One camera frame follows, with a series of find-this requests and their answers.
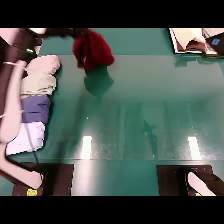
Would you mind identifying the red T-shirt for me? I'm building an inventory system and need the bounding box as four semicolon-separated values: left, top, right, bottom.
72;29;116;74

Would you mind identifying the purple garment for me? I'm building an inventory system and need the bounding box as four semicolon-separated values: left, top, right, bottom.
21;95;52;125

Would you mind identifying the beige garment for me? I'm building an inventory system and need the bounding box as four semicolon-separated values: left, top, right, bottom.
20;74;57;100

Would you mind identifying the pink garment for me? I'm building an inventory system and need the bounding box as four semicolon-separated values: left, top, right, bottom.
25;54;62;77

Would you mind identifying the white garment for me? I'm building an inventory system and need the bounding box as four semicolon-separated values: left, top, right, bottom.
5;121;46;157

